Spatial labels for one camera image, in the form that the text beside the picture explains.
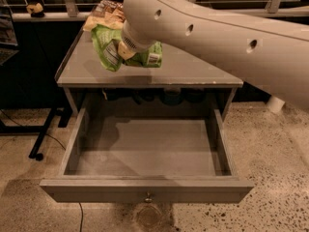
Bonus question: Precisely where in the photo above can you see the black desk frame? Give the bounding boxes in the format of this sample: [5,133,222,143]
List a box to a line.
[0,5,69,161]

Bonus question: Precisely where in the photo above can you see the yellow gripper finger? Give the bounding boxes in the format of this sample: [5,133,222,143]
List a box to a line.
[118,41,135,60]

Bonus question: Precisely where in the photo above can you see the black floor cable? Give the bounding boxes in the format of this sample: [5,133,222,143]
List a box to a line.
[44,132,85,232]

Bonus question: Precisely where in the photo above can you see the metal drawer knob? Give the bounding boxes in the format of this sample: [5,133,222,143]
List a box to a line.
[144,192,154,204]

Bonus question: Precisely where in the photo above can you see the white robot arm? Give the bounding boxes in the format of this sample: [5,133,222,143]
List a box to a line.
[123,0,309,109]

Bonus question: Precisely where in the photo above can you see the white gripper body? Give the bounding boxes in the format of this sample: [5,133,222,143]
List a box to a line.
[121,21,155,53]

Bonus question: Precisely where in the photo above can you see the grey cabinet with counter top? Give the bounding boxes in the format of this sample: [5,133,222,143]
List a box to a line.
[55,30,242,115]

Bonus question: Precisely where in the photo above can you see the open grey drawer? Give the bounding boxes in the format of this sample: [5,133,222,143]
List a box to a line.
[40,94,253,203]

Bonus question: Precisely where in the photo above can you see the brown yellow chip bag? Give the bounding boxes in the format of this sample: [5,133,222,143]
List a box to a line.
[83,0,126,32]

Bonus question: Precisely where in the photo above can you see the green rice chip bag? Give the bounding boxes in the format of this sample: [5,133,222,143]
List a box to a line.
[91,24,162,72]

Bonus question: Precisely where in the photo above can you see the small yellow object on ledge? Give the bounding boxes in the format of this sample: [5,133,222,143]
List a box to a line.
[26,2,44,17]

